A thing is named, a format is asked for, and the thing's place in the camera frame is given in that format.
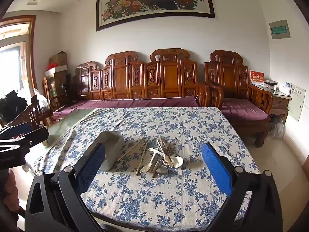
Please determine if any framed peacock painting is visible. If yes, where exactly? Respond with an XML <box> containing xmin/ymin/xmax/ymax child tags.
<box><xmin>96</xmin><ymin>0</ymin><xmax>216</xmax><ymax>32</ymax></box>

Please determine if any wooden side table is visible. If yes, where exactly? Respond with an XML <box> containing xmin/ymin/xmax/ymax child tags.
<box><xmin>268</xmin><ymin>89</ymin><xmax>292</xmax><ymax>126</ymax></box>

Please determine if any white wall notice sheet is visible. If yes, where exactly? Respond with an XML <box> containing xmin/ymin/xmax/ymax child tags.
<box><xmin>287</xmin><ymin>83</ymin><xmax>306</xmax><ymax>122</ymax></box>

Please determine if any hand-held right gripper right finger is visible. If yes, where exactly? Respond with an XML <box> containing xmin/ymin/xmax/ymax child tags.
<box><xmin>201</xmin><ymin>142</ymin><xmax>283</xmax><ymax>232</ymax></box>

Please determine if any white cardboard box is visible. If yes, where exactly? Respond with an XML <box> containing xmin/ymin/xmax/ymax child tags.
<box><xmin>45</xmin><ymin>64</ymin><xmax>68</xmax><ymax>78</ymax></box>

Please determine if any person's left hand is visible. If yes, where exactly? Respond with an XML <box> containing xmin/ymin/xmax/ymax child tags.
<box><xmin>0</xmin><ymin>169</ymin><xmax>20</xmax><ymax>223</ymax></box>

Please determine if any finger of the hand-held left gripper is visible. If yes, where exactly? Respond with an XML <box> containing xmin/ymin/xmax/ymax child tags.
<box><xmin>0</xmin><ymin>126</ymin><xmax>49</xmax><ymax>148</ymax></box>
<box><xmin>0</xmin><ymin>122</ymin><xmax>33</xmax><ymax>139</ymax></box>

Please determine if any brown cardboard box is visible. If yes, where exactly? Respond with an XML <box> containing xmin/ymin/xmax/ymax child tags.
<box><xmin>49</xmin><ymin>51</ymin><xmax>68</xmax><ymax>66</ymax></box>

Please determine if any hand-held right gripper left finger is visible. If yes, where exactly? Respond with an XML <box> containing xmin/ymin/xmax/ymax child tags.
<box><xmin>24</xmin><ymin>141</ymin><xmax>108</xmax><ymax>232</ymax></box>

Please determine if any carved wooden chair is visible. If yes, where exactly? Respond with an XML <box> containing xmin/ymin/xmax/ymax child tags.
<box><xmin>6</xmin><ymin>95</ymin><xmax>55</xmax><ymax>128</ymax></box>

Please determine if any white and blue box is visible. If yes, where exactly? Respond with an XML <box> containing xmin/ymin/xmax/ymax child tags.
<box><xmin>278</xmin><ymin>82</ymin><xmax>291</xmax><ymax>95</ymax></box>

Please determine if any steel fork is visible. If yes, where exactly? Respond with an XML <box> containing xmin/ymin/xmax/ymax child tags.
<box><xmin>160</xmin><ymin>141</ymin><xmax>172</xmax><ymax>168</ymax></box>

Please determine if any purple sofa cushion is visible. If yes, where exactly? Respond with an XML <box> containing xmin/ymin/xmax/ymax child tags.
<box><xmin>52</xmin><ymin>95</ymin><xmax>199</xmax><ymax>121</ymax></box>

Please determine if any grey wall panel box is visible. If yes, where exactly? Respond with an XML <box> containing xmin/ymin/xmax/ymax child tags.
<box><xmin>269</xmin><ymin>19</ymin><xmax>291</xmax><ymax>39</ymax></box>

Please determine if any carved wooden sofa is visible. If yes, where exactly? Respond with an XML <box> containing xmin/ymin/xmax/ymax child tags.
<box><xmin>72</xmin><ymin>48</ymin><xmax>224</xmax><ymax>108</ymax></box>

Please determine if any white plastic bag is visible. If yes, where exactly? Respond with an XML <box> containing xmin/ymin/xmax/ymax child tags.
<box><xmin>32</xmin><ymin>88</ymin><xmax>50</xmax><ymax>113</ymax></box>

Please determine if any blue floral tablecloth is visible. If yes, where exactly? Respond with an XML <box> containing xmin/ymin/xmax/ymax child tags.
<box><xmin>32</xmin><ymin>107</ymin><xmax>261</xmax><ymax>232</ymax></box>

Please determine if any purple armchair cushion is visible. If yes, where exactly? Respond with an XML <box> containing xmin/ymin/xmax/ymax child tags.
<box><xmin>221</xmin><ymin>99</ymin><xmax>269</xmax><ymax>121</ymax></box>

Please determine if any metal utensil box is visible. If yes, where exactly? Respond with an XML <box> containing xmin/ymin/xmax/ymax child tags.
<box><xmin>98</xmin><ymin>130</ymin><xmax>125</xmax><ymax>172</ymax></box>

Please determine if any black cloth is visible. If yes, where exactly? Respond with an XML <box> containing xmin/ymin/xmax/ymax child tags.
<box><xmin>0</xmin><ymin>90</ymin><xmax>28</xmax><ymax>124</ymax></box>

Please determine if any carved wooden armchair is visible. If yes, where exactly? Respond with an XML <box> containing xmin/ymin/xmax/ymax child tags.
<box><xmin>204</xmin><ymin>49</ymin><xmax>274</xmax><ymax>148</ymax></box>

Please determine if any grey plastic bag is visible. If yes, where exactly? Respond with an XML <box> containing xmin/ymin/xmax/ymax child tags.
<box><xmin>269</xmin><ymin>116</ymin><xmax>286</xmax><ymax>139</ymax></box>

